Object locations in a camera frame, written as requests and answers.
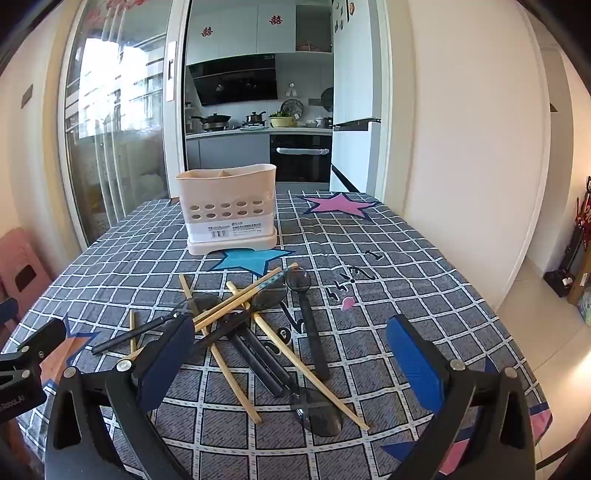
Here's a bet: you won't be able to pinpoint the grey upper kitchen cabinets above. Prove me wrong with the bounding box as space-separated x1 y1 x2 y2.
187 0 296 65

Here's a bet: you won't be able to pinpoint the black floor appliance base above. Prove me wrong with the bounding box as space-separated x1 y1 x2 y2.
545 270 575 298

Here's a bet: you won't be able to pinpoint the black range hood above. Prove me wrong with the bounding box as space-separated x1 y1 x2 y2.
187 54 279 108

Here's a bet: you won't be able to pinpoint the black plastic fork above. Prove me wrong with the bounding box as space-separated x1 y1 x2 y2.
91 298 200 356

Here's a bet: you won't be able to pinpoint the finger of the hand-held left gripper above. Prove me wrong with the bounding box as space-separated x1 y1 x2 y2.
0 298 18 334
0 318 66 370

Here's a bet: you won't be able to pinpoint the black built-in oven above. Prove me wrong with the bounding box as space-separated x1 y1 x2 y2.
269 134 333 184

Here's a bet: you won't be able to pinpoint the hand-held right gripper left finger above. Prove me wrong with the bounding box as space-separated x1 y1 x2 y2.
44 315 195 480

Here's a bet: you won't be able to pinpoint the white refrigerator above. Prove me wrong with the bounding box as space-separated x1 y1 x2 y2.
330 0 385 192

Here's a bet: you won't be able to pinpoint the grey checkered star tablecloth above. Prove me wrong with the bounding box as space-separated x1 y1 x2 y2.
0 189 552 480

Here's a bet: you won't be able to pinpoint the beige plastic utensil holder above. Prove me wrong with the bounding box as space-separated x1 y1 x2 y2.
178 163 279 256

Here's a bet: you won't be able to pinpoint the black translucent plastic spoon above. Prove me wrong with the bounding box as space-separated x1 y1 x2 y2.
247 323 345 438
193 286 289 357
284 267 331 382
188 294 284 400

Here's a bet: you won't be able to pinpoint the sliding glass door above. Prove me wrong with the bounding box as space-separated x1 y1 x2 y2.
62 0 188 252

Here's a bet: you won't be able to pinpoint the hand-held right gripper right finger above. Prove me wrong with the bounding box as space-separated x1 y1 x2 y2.
385 315 539 480

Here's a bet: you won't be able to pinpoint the black slanted bar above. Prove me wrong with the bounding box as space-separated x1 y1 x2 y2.
329 165 363 193

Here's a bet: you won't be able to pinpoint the red upright object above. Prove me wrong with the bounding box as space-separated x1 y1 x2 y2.
573 175 591 259

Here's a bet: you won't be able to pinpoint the black wok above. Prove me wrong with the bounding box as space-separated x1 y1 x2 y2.
191 113 233 131

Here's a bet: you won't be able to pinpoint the brown cardboard box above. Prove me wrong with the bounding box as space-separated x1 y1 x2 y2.
568 272 591 306

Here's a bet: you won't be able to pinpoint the pink plastic stool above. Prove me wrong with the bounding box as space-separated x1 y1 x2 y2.
0 227 52 324

